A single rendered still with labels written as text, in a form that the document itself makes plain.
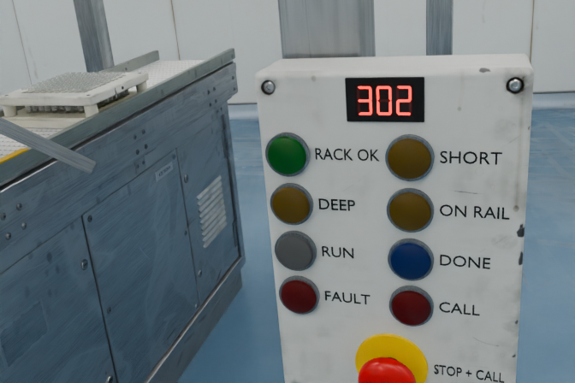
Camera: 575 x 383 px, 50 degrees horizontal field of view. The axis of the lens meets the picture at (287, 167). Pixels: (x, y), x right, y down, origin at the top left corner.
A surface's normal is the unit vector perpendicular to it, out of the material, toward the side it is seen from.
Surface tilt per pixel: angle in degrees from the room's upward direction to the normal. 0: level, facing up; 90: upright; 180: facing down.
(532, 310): 0
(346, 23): 90
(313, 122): 90
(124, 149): 90
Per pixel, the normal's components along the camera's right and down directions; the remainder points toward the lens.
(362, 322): -0.29, 0.36
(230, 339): -0.08, -0.93
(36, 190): 0.95, 0.04
